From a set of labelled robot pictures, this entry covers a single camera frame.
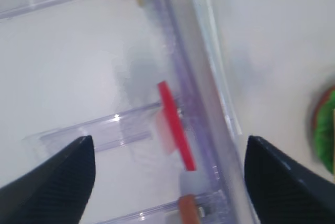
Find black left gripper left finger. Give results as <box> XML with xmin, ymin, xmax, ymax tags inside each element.
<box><xmin>1</xmin><ymin>136</ymin><xmax>96</xmax><ymax>223</ymax></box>

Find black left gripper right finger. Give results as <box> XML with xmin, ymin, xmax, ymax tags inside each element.
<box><xmin>244</xmin><ymin>136</ymin><xmax>334</xmax><ymax>223</ymax></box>

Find green lettuce leaf on tray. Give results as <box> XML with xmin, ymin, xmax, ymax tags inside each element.
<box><xmin>314</xmin><ymin>86</ymin><xmax>334</xmax><ymax>174</ymax></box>

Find red tomato slice in stack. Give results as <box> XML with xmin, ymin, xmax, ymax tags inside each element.
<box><xmin>312</xmin><ymin>85</ymin><xmax>334</xmax><ymax>124</ymax></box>

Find red tomato slice standing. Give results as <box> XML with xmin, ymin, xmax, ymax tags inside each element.
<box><xmin>158</xmin><ymin>81</ymin><xmax>196</xmax><ymax>171</ymax></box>

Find clear acrylic left rack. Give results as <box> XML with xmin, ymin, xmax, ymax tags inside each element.
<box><xmin>1</xmin><ymin>0</ymin><xmax>238</xmax><ymax>223</ymax></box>

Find white rectangular tray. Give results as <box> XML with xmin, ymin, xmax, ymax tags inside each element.
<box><xmin>192</xmin><ymin>0</ymin><xmax>334</xmax><ymax>223</ymax></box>

